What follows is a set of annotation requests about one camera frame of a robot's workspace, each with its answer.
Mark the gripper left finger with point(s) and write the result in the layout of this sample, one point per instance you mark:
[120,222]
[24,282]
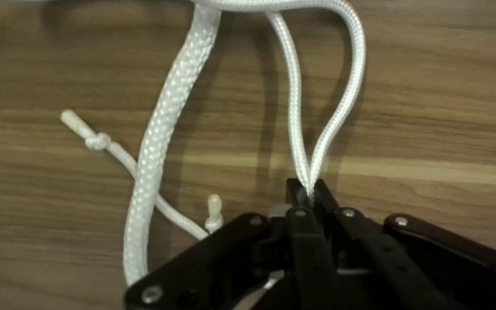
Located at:
[213,262]

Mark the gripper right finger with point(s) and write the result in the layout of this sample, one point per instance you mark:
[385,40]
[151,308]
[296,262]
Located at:
[403,262]

